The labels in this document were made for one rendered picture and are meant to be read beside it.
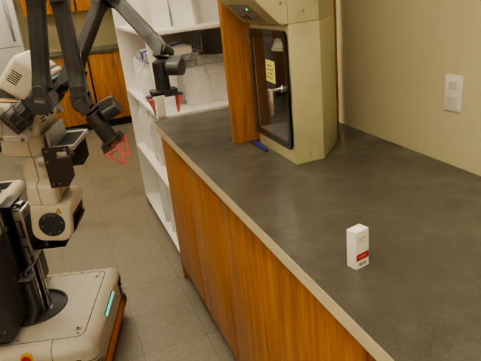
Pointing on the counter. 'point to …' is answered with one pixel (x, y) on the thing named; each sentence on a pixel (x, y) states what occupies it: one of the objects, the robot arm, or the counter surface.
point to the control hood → (263, 10)
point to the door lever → (273, 98)
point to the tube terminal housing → (309, 79)
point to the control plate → (245, 13)
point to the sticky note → (270, 71)
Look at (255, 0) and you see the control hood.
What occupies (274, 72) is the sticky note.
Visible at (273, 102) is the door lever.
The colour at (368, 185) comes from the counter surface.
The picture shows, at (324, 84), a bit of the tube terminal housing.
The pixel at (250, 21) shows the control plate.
